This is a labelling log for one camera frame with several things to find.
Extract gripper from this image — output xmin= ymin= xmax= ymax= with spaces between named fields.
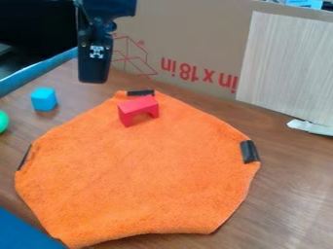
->
xmin=75 ymin=13 xmax=120 ymax=85

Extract blue cube block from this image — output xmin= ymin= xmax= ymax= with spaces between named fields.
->
xmin=29 ymin=87 xmax=60 ymax=113

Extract red arch block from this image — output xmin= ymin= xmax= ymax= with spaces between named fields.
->
xmin=115 ymin=94 xmax=161 ymax=128

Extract cardboard box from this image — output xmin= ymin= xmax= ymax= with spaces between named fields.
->
xmin=109 ymin=0 xmax=333 ymax=101

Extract green ball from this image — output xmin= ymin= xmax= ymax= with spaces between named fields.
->
xmin=0 ymin=110 xmax=11 ymax=134

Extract orange cloth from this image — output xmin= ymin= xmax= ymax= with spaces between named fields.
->
xmin=13 ymin=89 xmax=263 ymax=249

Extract light wooden board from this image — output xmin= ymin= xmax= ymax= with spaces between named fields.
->
xmin=234 ymin=10 xmax=333 ymax=127

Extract white paper scrap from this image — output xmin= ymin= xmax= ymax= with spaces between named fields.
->
xmin=285 ymin=118 xmax=333 ymax=137

